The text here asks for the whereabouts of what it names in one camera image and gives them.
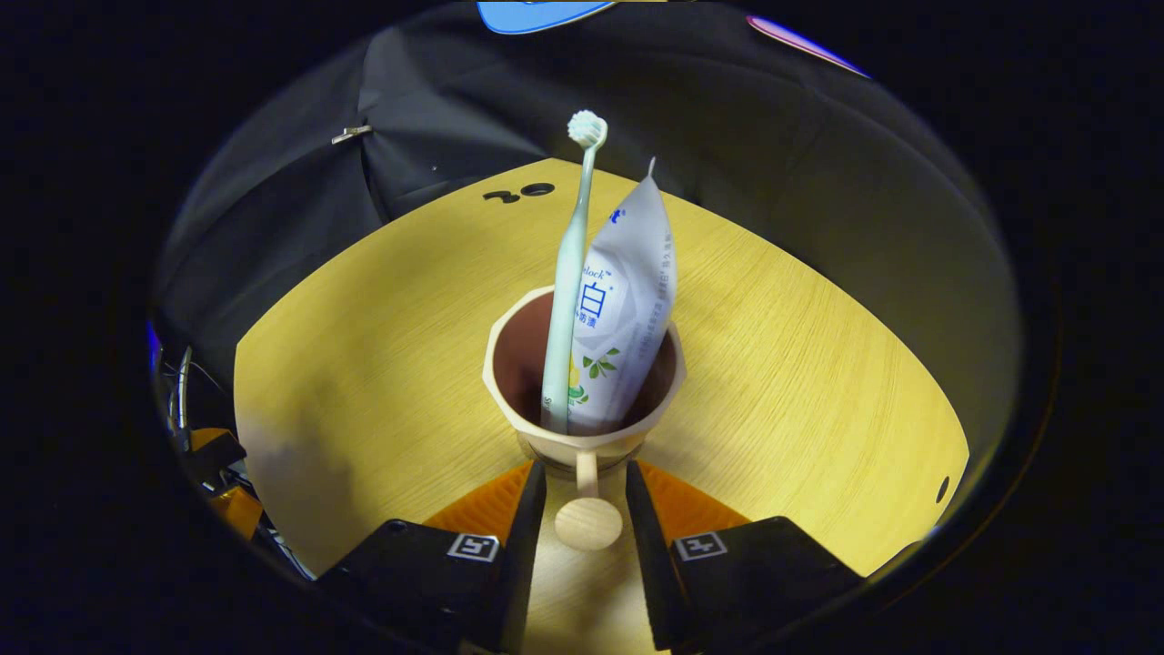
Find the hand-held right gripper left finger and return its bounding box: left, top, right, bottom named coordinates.
left=318, top=459, right=548, bottom=654

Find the pale green toothbrush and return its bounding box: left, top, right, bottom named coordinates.
left=541, top=110, right=608, bottom=435

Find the beige cup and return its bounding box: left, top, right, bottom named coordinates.
left=482, top=285, right=687, bottom=552

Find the white toothpaste tube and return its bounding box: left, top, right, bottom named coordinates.
left=568, top=156, right=678, bottom=436

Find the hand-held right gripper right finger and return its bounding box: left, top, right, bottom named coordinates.
left=625, top=459, right=865, bottom=654

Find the wooden desktop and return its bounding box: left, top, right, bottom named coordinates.
left=234, top=157, right=970, bottom=655

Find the black backdrop cloth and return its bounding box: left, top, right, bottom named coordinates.
left=150, top=0, right=1019, bottom=474

